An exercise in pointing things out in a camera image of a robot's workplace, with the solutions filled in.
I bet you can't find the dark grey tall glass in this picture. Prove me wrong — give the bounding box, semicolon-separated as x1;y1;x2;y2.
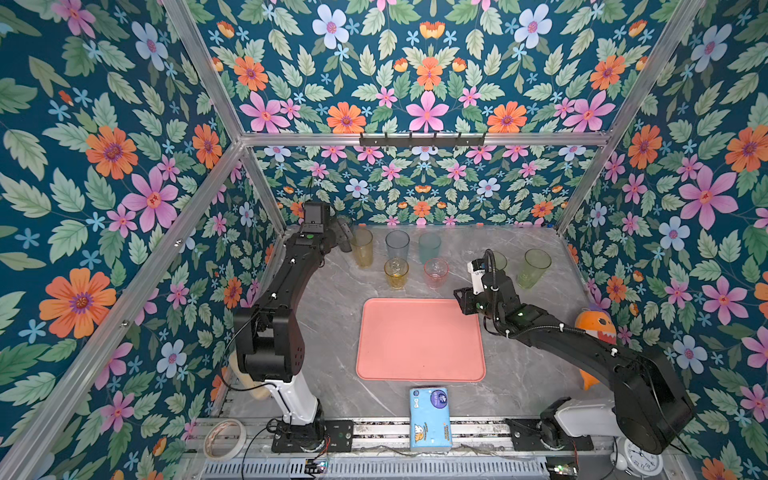
333;216;354;253

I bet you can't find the white alarm clock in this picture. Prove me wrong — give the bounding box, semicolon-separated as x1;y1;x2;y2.
612;437;663;478

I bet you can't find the light green tall glass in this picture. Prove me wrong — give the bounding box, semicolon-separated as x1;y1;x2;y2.
517;248;552;289

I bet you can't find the blue-grey tall glass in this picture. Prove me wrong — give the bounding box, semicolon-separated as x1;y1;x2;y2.
385;230;410;260

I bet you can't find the black hook rail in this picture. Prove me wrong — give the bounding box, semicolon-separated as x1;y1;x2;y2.
358;132;486;149

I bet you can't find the green short glass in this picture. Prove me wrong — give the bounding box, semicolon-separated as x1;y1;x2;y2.
493;250;508;271

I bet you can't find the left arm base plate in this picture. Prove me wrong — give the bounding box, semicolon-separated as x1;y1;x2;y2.
271;420;355;454

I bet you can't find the white ribbed cable duct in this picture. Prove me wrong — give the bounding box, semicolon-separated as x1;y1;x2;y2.
201;456;550;479

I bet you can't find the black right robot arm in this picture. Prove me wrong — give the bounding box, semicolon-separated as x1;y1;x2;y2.
454;249;695;454

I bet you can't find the masking tape roll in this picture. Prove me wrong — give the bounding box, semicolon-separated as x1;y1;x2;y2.
203;419;248;462

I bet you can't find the pink short glass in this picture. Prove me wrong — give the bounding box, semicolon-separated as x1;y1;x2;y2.
423;257;450;289

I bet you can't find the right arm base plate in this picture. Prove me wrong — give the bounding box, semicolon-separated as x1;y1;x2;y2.
504;418;595;453

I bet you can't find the yellow short glass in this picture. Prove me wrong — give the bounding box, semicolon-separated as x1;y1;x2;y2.
384;257;410;290

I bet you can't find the amber tall glass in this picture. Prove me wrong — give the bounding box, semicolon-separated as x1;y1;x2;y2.
350;227;374;268

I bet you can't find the pink plastic tray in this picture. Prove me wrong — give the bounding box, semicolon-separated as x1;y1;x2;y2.
356;298;486;383

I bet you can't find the orange plush toy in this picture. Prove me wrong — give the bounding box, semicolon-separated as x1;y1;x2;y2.
574;309;618;391

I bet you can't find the blue tissue pack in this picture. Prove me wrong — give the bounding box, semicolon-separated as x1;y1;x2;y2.
409;387;453;452

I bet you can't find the beige sponge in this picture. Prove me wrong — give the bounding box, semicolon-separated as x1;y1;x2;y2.
229;352;271;401

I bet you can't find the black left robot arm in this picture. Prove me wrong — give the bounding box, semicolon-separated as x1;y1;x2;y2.
235;201;349;427

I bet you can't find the teal tall glass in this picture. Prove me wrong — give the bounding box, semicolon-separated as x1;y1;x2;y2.
419;233;442;264

